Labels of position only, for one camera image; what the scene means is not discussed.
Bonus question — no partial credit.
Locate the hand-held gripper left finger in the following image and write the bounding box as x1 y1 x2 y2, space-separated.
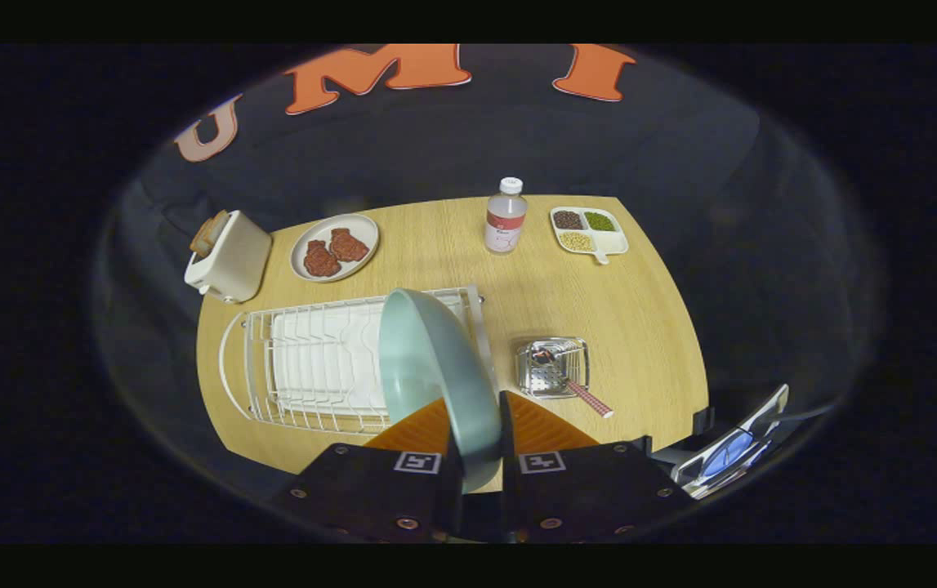
268 398 466 545

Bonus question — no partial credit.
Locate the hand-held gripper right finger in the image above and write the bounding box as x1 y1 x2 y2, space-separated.
499 390 696 545

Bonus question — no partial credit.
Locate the small metal wire basket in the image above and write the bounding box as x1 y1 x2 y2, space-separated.
515 336 591 399

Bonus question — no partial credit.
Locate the spoon with red checked handle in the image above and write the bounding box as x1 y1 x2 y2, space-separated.
529 347 614 419

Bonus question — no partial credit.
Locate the teal plate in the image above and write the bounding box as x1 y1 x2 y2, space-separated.
377 287 506 495

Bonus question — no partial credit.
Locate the white wire dish rack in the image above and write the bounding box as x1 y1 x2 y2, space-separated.
219 284 489 435

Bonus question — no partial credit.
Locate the beige oval plate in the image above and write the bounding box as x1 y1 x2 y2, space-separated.
290 213 380 283

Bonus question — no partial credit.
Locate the clear bottle with red label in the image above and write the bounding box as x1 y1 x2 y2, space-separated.
484 176 529 256

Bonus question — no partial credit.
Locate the white divided tray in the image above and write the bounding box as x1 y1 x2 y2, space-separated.
550 206 630 265

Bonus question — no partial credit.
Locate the red-brown meat piece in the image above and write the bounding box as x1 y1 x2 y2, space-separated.
329 228 370 263
303 239 342 278

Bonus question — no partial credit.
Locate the white toaster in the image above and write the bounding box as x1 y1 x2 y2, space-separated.
184 210 273 305

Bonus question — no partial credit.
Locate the toasted bread slice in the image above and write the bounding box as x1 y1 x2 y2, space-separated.
190 210 230 259

